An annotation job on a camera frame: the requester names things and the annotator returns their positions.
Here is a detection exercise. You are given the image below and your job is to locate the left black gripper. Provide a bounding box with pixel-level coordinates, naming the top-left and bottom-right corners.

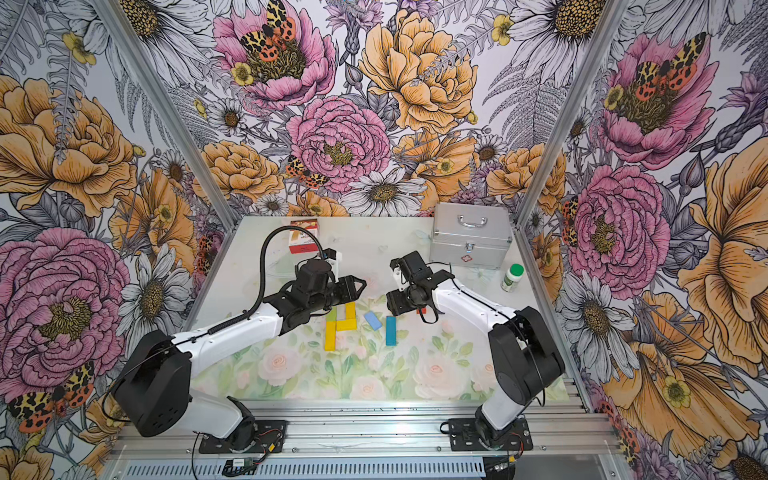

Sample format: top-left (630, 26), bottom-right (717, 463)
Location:
top-left (310, 275), bottom-right (367, 311)

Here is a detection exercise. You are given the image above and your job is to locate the short yellow block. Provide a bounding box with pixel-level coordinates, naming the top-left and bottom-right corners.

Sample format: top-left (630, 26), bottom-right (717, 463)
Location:
top-left (345, 302), bottom-right (356, 321)

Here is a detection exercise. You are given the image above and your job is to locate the yellow block crosswise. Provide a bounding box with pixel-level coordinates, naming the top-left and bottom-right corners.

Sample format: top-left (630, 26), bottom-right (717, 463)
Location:
top-left (336, 319), bottom-right (357, 332)

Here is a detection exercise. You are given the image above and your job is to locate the teal block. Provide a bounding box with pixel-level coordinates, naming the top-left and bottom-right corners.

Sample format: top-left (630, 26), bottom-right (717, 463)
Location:
top-left (385, 316), bottom-right (397, 347)

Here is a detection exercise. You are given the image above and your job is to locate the light blue block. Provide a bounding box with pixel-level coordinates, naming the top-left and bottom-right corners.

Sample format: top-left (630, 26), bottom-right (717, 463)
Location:
top-left (364, 311), bottom-right (382, 331)

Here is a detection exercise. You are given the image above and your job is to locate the long yellow block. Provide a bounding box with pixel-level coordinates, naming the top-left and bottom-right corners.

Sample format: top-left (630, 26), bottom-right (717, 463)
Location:
top-left (324, 321), bottom-right (337, 352)

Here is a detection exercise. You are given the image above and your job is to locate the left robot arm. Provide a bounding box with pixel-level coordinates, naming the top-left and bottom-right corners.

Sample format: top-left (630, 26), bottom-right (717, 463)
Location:
top-left (112, 275), bottom-right (366, 451)

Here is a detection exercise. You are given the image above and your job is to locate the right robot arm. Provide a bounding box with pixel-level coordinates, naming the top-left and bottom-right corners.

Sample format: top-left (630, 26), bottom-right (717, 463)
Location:
top-left (386, 279), bottom-right (565, 450)

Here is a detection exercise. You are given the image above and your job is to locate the red white cardboard box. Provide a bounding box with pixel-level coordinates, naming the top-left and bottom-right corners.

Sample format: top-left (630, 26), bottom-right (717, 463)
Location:
top-left (288, 219), bottom-right (320, 254)

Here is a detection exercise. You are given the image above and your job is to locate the clear glass bowl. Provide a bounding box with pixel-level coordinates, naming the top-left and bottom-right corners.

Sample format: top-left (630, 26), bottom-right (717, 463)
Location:
top-left (266, 250), bottom-right (320, 281)

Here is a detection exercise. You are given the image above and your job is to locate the silver metal case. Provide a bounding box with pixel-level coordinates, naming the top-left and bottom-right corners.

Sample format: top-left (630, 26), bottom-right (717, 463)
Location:
top-left (430, 203), bottom-right (513, 270)

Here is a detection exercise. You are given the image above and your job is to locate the white bottle green cap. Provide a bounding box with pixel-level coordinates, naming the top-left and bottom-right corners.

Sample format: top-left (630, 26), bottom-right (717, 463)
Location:
top-left (501, 263), bottom-right (525, 291)

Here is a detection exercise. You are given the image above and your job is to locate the small circuit board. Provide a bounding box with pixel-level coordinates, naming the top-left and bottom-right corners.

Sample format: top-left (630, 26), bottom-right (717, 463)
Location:
top-left (221, 458), bottom-right (260, 478)

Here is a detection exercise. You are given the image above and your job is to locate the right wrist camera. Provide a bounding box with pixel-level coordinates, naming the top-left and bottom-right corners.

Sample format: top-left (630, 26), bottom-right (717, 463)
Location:
top-left (389, 251), bottom-right (433, 285)

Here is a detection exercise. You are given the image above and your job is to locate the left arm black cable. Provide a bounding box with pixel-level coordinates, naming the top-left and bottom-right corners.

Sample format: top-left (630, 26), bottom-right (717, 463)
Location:
top-left (203, 225), bottom-right (328, 337)

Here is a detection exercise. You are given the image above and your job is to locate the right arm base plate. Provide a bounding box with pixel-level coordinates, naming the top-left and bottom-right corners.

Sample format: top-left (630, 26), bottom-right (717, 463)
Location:
top-left (439, 418), bottom-right (534, 454)

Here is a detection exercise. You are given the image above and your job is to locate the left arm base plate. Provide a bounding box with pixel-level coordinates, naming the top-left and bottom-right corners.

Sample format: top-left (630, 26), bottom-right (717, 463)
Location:
top-left (197, 420), bottom-right (288, 455)

